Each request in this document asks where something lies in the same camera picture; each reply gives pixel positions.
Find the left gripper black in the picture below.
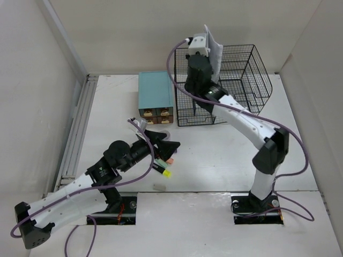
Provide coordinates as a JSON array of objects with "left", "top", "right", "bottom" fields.
[{"left": 120, "top": 129, "right": 179, "bottom": 173}]

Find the orange highlighter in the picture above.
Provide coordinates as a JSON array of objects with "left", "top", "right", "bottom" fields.
[{"left": 165, "top": 158, "right": 174, "bottom": 165}]

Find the white spiral notebook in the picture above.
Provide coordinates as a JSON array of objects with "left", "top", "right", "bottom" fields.
[{"left": 204, "top": 25, "right": 223, "bottom": 82}]

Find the teal mini drawer chest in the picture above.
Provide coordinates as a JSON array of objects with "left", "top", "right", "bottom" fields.
[{"left": 138, "top": 71, "right": 174, "bottom": 125}]

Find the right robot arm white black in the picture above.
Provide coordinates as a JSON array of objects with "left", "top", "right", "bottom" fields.
[{"left": 184, "top": 54, "right": 289, "bottom": 213}]

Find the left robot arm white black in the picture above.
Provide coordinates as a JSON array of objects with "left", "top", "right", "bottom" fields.
[{"left": 14, "top": 130, "right": 181, "bottom": 250}]

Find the green highlighter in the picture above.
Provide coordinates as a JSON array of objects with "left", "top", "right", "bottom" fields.
[{"left": 154, "top": 158, "right": 168, "bottom": 169}]

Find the yellow highlighter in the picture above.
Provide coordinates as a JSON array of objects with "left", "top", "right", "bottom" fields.
[{"left": 153, "top": 163, "right": 171, "bottom": 178}]

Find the grey eraser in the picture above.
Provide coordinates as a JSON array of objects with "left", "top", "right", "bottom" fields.
[{"left": 153, "top": 184, "right": 167, "bottom": 192}]

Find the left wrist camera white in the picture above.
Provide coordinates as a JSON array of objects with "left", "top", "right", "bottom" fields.
[{"left": 128, "top": 117, "right": 147, "bottom": 140}]

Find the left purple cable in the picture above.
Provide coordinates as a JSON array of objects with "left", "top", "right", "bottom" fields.
[{"left": 10, "top": 119, "right": 155, "bottom": 257}]

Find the black wire mesh organizer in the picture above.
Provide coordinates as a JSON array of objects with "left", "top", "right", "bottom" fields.
[{"left": 175, "top": 44, "right": 272, "bottom": 127}]

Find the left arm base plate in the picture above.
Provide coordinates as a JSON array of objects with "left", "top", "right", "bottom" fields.
[{"left": 91, "top": 195, "right": 137, "bottom": 225}]

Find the aluminium rail frame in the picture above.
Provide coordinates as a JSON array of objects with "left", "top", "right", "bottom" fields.
[{"left": 52, "top": 74, "right": 99, "bottom": 192}]

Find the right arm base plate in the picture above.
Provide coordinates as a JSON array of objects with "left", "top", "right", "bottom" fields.
[{"left": 230, "top": 193, "right": 284, "bottom": 225}]

